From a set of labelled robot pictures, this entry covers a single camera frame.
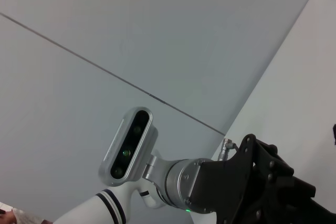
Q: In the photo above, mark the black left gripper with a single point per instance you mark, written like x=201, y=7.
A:
x=225, y=187

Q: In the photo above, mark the left robot arm silver white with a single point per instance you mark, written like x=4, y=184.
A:
x=178, y=179

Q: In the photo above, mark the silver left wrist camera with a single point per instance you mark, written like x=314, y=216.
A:
x=123, y=153

